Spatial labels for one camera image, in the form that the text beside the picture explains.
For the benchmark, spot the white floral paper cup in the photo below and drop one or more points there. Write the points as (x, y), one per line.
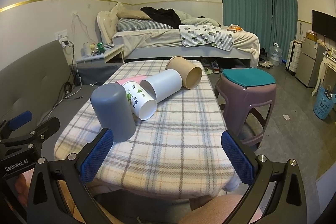
(139, 104)

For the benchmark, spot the checkered pillow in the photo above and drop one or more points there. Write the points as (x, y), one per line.
(141, 24)

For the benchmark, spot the silver small fridge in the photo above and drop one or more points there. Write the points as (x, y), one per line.
(309, 61)

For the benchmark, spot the black clothing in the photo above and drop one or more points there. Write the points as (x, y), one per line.
(164, 15)

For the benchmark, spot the grey plastic cup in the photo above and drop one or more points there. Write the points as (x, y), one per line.
(113, 108)

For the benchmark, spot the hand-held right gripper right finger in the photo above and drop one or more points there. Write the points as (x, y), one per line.
(236, 158)

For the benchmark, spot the black television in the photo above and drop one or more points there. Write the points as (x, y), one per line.
(324, 24)

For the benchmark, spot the beige pillow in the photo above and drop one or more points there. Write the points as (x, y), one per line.
(132, 14)

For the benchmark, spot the teal seat cushion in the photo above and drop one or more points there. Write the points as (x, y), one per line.
(249, 77)

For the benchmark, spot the white dressing table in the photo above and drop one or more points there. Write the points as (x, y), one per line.
(326, 66)

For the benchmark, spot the grey sneakers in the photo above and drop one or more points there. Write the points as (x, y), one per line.
(215, 66)

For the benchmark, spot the white jar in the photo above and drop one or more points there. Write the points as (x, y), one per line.
(87, 49)

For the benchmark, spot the smartphone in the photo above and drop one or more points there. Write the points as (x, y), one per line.
(98, 83)

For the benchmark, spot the patterned quilted mat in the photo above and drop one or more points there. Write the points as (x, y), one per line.
(202, 36)

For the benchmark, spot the brown paper cup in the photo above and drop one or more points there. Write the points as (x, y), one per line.
(181, 69)

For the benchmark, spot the paper scrap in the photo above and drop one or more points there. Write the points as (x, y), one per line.
(286, 116)

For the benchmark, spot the purple plastic stool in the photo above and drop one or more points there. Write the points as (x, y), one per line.
(246, 106)

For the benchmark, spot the teal curtain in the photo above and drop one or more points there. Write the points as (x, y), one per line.
(244, 3)

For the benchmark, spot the green can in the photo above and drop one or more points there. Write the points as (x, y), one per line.
(100, 47)

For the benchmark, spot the orange snack packets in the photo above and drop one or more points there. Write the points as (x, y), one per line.
(234, 28)

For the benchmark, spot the white sneakers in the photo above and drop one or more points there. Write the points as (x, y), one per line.
(266, 64)

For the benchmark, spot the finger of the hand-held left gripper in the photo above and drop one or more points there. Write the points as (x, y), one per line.
(20, 118)
(44, 129)

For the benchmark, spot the plain white cup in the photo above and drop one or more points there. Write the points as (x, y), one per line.
(165, 85)

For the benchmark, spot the bed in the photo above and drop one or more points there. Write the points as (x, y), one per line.
(157, 39)

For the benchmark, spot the green slipper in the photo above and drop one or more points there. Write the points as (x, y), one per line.
(208, 71)

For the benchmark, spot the white tufted headboard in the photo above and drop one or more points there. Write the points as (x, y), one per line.
(106, 22)

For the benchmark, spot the white nightstand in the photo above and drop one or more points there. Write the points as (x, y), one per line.
(105, 54)

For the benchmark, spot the white suitcase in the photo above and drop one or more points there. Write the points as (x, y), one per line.
(292, 58)

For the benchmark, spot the blue laundry basket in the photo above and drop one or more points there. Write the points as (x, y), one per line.
(323, 106)

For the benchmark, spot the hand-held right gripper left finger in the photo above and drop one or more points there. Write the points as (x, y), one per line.
(96, 157)

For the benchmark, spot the plaid blanket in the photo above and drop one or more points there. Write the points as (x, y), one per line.
(178, 134)

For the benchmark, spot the wall socket with chargers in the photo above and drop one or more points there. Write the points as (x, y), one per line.
(62, 37)

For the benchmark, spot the grey sofa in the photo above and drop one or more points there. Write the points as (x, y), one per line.
(31, 77)

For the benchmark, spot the clear water jug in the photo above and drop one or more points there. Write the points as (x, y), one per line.
(275, 54)

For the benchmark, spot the person's leg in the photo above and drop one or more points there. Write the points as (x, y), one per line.
(212, 209)

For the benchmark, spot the pink cup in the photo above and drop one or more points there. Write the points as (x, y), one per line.
(128, 80)

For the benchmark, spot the pale green duvet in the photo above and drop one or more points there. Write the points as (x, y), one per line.
(197, 19)

